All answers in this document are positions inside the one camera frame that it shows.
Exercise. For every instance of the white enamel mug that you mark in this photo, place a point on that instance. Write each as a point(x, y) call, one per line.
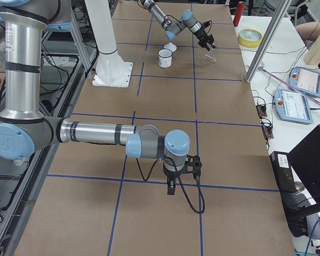
point(165, 58)

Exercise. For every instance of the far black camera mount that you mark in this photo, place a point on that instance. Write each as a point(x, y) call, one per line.
point(206, 24)

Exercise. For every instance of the black monitor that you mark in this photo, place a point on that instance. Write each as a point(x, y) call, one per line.
point(305, 160)

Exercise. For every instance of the yellow tape roll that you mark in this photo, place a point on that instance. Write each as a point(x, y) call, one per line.
point(249, 38)

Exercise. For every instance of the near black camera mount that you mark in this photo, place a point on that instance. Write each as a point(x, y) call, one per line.
point(192, 166)

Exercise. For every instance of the near teach pendant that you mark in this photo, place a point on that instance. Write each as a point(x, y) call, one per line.
point(292, 107)

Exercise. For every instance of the black computer box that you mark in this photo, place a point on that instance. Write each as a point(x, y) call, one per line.
point(283, 172)

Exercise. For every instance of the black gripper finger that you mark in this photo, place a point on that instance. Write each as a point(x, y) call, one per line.
point(170, 187)

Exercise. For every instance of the far teach pendant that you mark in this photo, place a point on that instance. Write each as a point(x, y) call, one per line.
point(306, 80)

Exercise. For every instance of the red cardboard tube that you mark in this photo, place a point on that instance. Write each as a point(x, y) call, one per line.
point(238, 13)

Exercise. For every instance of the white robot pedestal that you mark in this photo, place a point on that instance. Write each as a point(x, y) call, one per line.
point(111, 70)

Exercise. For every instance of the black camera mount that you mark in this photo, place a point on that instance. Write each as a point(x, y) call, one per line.
point(206, 24)
point(192, 166)

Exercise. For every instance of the clear plastic funnel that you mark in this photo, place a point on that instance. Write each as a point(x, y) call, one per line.
point(209, 57)

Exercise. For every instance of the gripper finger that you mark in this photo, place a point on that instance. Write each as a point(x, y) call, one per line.
point(210, 41)
point(204, 45)

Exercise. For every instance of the white ceramic lid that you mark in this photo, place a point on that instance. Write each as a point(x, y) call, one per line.
point(170, 46)

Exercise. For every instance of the teach pendant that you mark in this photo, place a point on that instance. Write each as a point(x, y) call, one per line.
point(292, 107)
point(306, 80)

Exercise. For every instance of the aluminium frame post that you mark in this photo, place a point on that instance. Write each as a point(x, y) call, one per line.
point(269, 33)

